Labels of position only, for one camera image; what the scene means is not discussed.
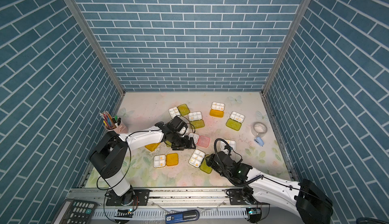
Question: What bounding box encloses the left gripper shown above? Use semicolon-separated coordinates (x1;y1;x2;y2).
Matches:
170;132;198;151

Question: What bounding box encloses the pink pillbox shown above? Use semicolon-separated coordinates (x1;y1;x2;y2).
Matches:
188;133;210;148

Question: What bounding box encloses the clear pillbox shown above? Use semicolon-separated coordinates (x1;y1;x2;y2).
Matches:
220;140;237;154

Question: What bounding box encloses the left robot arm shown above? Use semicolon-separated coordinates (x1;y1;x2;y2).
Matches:
90;125;196;197

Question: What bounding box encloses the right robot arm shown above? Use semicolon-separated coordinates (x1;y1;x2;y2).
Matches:
205;151;333;224

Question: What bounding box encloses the front orange pillbox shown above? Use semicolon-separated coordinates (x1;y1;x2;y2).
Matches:
153;153;179;168

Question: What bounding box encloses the orange pillbox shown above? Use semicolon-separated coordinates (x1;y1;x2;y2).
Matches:
209;102;225;118
153;153;179;168
145;143;161;152

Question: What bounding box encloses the left orange pillbox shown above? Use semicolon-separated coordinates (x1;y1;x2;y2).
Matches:
145;143;161;152

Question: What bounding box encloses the blue tape dispenser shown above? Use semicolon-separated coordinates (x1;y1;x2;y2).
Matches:
254;137;264;147

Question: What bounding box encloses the clear tape roll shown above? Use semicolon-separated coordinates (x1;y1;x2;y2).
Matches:
251;122;267;137

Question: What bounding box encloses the back orange pillbox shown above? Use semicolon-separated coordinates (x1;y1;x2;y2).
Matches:
209;102;225;118

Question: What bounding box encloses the right circuit board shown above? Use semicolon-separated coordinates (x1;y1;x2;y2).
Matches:
246;208;262;224

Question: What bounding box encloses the circuit board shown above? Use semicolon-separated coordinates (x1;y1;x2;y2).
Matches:
114;209;134;220
246;208;262;224

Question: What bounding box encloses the pink pen cup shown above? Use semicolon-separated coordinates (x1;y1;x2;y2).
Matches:
104;123;128;134

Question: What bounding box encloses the blue black usb device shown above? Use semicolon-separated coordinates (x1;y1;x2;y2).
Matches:
165;210;200;224

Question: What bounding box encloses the coloured pens bundle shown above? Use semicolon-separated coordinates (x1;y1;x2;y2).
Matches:
99;111;121;130

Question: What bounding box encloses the left circuit board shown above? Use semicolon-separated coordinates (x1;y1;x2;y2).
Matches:
114;209;134;220

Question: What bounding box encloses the black calculator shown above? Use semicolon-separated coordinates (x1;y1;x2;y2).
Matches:
51;199;97;224

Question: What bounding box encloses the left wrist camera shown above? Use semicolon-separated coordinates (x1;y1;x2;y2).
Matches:
167;116;187;136

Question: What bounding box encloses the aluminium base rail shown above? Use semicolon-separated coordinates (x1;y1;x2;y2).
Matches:
65;186;314;208

